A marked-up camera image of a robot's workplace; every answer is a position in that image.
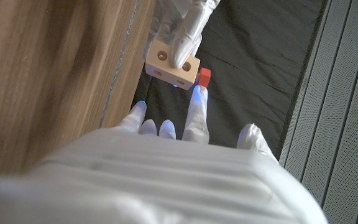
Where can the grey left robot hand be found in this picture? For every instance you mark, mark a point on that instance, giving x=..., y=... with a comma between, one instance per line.
x=185, y=28

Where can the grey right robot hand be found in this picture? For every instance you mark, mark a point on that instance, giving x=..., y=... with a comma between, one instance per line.
x=166, y=186

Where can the wooden block with holes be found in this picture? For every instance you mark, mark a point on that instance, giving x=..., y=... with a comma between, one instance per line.
x=171, y=70

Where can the red-headed wooden screw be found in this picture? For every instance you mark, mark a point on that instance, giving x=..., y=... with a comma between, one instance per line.
x=204, y=77

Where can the black backdrop curtain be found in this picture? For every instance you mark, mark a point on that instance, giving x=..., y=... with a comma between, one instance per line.
x=244, y=68

